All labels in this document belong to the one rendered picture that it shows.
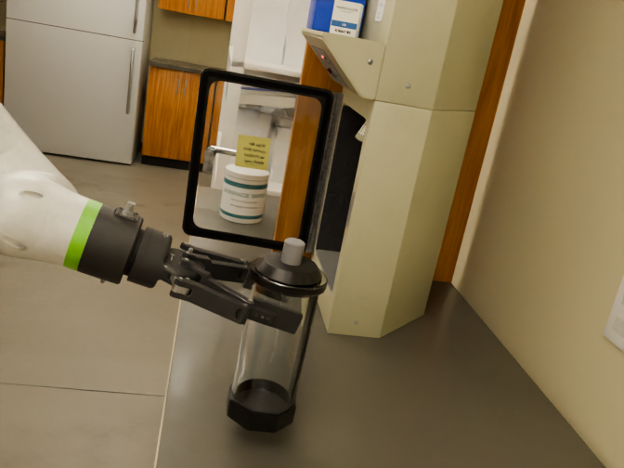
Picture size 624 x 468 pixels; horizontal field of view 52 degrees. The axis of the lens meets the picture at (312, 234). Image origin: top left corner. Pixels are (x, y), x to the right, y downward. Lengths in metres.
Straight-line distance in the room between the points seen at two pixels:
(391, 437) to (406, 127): 0.54
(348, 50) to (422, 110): 0.17
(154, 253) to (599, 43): 0.95
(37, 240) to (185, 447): 0.35
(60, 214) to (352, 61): 0.59
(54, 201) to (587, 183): 0.95
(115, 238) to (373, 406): 0.53
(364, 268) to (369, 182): 0.17
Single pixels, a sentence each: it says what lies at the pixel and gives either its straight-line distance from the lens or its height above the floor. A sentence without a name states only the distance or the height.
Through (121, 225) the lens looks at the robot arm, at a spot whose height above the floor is 1.24.
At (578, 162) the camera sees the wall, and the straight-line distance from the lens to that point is 1.36.
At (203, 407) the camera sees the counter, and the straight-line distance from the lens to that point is 1.02.
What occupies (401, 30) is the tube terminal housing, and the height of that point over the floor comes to 1.54.
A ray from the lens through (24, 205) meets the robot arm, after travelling 0.82.
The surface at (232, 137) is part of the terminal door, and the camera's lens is 1.50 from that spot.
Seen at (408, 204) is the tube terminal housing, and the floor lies 1.23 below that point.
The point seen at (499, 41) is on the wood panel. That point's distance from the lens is 1.64.
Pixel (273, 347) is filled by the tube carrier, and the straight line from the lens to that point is 0.86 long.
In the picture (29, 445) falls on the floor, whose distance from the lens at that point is 2.50.
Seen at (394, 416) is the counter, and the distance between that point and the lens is 1.09.
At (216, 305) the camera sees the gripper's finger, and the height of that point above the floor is 1.17.
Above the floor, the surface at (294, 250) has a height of 1.23.
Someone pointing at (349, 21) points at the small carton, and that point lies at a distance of 1.24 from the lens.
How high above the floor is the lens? 1.51
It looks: 18 degrees down
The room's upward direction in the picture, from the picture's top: 11 degrees clockwise
